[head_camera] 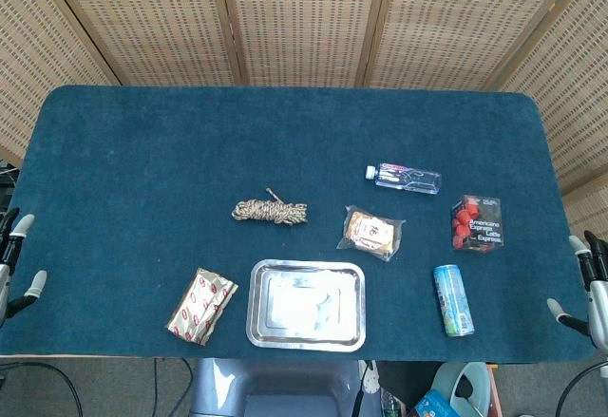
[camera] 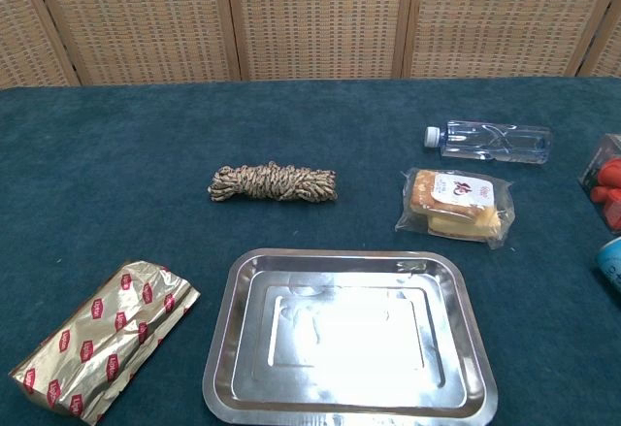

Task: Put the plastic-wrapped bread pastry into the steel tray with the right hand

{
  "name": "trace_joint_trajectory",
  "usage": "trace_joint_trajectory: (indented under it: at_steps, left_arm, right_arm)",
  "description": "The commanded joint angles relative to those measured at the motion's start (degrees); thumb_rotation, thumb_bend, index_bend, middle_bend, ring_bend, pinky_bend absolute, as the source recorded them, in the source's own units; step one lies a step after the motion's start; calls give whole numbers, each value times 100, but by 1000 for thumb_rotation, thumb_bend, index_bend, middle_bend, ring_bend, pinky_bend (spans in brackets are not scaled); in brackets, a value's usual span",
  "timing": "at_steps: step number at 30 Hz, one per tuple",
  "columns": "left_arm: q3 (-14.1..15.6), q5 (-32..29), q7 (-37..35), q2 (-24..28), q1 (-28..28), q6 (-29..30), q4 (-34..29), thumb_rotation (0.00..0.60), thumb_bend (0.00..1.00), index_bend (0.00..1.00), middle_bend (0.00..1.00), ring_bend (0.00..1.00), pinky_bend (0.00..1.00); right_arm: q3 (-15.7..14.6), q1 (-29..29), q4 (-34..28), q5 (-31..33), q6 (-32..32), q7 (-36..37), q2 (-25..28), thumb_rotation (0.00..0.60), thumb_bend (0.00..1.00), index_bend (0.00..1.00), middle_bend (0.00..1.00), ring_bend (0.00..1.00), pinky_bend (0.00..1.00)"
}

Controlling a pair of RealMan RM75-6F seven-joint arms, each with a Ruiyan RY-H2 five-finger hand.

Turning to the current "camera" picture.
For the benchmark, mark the gold Lipton foil package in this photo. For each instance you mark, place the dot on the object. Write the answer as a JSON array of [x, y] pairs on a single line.
[[102, 343]]

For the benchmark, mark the light blue can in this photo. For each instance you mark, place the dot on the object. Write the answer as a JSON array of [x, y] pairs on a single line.
[[612, 263]]

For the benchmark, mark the packaged bread with white label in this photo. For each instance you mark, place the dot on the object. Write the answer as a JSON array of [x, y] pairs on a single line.
[[453, 203]]

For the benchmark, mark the clear plastic water bottle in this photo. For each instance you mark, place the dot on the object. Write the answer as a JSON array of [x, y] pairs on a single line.
[[490, 142]]

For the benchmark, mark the woven bamboo folding screen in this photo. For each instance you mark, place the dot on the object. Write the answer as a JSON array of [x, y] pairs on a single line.
[[315, 18]]

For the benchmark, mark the blue felt table cover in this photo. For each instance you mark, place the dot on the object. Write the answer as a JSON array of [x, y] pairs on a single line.
[[121, 164]]

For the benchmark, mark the rectangular stainless steel tray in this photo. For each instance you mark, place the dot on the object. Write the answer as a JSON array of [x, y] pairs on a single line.
[[349, 329]]

